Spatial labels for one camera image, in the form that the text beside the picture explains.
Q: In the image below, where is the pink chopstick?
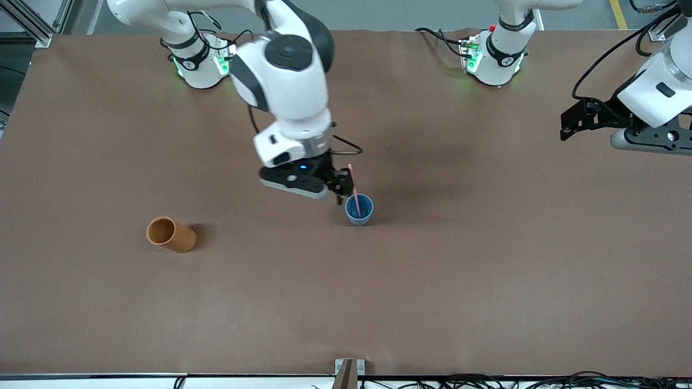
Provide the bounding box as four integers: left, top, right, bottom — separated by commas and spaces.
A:
348, 164, 362, 217

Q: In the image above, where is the blue cup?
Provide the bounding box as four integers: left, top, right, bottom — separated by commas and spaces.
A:
345, 193, 375, 226

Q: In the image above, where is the orange cup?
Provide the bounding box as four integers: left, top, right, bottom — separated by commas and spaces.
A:
146, 216, 197, 254

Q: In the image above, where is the yellow floor tape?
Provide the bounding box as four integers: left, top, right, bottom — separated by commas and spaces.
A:
609, 0, 629, 30

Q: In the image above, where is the brown table cover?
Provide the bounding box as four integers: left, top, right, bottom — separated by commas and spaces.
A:
0, 28, 692, 377

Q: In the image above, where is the aluminium frame post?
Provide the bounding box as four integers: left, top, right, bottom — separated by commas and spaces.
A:
0, 0, 75, 48
646, 0, 692, 43

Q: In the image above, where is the black left base cable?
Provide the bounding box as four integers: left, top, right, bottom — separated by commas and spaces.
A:
415, 27, 472, 58

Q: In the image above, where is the black base cable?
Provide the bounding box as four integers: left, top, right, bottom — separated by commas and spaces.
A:
415, 27, 472, 58
159, 8, 255, 61

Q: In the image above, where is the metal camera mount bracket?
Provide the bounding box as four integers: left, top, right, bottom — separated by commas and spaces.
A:
334, 358, 365, 389

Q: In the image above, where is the black right base cable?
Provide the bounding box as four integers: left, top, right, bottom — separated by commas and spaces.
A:
159, 8, 255, 61

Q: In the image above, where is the black cable bundle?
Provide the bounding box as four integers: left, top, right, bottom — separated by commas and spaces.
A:
361, 371, 692, 389

